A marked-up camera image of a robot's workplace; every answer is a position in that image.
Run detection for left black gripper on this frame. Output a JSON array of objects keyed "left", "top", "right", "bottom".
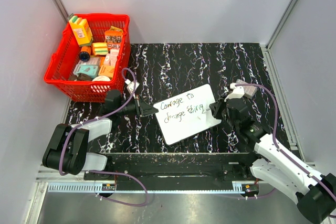
[{"left": 117, "top": 93, "right": 158, "bottom": 118}]

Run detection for white rectangular whiteboard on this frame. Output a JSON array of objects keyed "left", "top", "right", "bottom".
[{"left": 153, "top": 84, "right": 221, "bottom": 145}]

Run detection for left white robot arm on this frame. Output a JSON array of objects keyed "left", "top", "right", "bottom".
[{"left": 42, "top": 90, "right": 159, "bottom": 180}]

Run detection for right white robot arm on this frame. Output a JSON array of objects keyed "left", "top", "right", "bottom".
[{"left": 209, "top": 98, "right": 335, "bottom": 223}]

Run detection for grey whiteboard eraser block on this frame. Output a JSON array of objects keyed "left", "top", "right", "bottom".
[{"left": 236, "top": 79, "right": 257, "bottom": 99}]

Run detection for white round lid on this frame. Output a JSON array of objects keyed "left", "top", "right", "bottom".
[{"left": 92, "top": 76, "right": 111, "bottom": 82}]

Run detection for orange small box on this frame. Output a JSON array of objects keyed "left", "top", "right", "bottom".
[{"left": 98, "top": 65, "right": 115, "bottom": 79}]

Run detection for pink white box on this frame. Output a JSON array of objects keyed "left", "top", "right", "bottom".
[{"left": 103, "top": 48, "right": 119, "bottom": 67}]

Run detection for teal product box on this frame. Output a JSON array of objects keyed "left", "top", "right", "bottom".
[{"left": 73, "top": 64, "right": 99, "bottom": 78}]

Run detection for yellow green sponge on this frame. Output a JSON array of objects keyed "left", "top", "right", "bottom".
[{"left": 91, "top": 42, "right": 109, "bottom": 56}]

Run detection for orange snack box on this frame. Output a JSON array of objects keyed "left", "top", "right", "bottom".
[{"left": 104, "top": 26, "right": 123, "bottom": 44}]

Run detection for orange can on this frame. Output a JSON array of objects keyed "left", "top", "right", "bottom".
[{"left": 79, "top": 46, "right": 91, "bottom": 62}]

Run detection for yellow juice carton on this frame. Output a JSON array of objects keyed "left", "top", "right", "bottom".
[{"left": 68, "top": 15, "right": 93, "bottom": 47}]

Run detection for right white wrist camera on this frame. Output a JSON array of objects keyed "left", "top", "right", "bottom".
[{"left": 224, "top": 83, "right": 245, "bottom": 102}]

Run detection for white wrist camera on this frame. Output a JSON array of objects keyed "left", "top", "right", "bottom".
[
  {"left": 125, "top": 79, "right": 140, "bottom": 94},
  {"left": 224, "top": 83, "right": 245, "bottom": 102}
]

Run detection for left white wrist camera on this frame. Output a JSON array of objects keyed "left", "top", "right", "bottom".
[{"left": 125, "top": 79, "right": 140, "bottom": 94}]

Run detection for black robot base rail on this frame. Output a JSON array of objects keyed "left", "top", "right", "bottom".
[{"left": 84, "top": 153, "right": 255, "bottom": 191}]

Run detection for purple floor cable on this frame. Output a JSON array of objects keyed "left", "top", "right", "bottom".
[{"left": 86, "top": 170, "right": 150, "bottom": 207}]

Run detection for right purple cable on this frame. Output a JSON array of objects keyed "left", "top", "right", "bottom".
[{"left": 235, "top": 83, "right": 336, "bottom": 204}]

